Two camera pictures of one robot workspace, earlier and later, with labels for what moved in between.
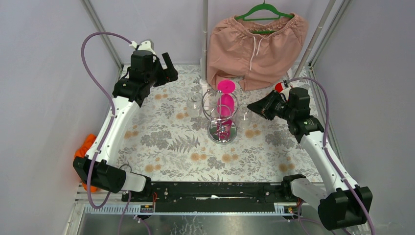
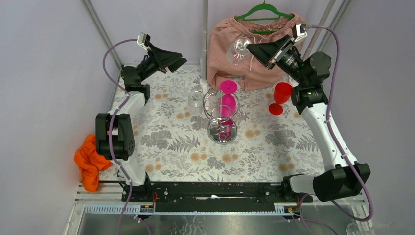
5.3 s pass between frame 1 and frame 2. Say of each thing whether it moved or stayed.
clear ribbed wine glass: stayed
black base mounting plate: stayed
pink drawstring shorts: stayed
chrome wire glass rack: stayed
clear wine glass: moved
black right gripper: moved
